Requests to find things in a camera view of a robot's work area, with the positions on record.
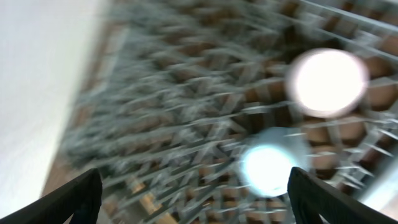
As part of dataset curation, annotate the pink cup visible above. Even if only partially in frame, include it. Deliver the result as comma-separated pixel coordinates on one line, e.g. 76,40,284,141
285,48,370,118

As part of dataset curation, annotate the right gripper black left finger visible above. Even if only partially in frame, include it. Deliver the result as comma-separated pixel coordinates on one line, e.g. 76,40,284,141
1,169,103,224

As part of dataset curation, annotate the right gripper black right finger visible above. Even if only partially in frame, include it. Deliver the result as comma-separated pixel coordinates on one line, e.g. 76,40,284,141
287,167,397,224

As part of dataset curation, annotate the light blue cup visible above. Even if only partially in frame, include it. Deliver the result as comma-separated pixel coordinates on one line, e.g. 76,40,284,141
238,127,312,198

